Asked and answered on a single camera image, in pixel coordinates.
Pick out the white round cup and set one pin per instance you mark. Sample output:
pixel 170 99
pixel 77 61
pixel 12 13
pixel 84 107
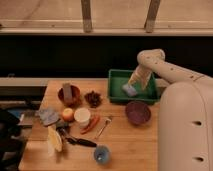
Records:
pixel 82 116

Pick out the purple bowl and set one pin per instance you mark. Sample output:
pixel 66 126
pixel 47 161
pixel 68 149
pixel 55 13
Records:
pixel 137 112

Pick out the yellow banana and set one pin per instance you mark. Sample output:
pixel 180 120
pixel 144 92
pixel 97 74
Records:
pixel 55 139

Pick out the black chair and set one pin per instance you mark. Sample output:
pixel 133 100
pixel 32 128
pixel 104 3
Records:
pixel 10 146

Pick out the brown clay bowl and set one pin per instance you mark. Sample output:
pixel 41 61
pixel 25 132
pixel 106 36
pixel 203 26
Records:
pixel 76 96

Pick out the small blue bowl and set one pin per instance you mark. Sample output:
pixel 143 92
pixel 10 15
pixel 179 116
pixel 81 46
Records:
pixel 101 154

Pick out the light blue sponge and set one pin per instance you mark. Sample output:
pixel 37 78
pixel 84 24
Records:
pixel 129 90

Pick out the red yellow apple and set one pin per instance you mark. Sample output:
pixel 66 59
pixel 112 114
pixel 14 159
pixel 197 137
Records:
pixel 68 115

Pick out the grey blue cloth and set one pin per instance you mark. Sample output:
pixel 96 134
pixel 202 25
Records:
pixel 48 116

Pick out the dark red grape bunch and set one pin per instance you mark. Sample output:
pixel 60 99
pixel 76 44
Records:
pixel 93 99

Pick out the grey rectangular block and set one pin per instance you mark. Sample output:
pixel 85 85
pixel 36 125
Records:
pixel 67 92

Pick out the black handled utensil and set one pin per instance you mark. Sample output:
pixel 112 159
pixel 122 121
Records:
pixel 77 141

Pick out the green plastic tray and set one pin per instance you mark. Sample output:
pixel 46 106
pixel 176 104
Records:
pixel 117 78

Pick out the orange red carrot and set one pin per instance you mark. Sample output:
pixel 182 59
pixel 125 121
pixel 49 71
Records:
pixel 92 124

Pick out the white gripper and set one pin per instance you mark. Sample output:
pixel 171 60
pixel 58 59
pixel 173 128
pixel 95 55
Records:
pixel 141 73

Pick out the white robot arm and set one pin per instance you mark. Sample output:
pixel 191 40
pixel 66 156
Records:
pixel 185 118

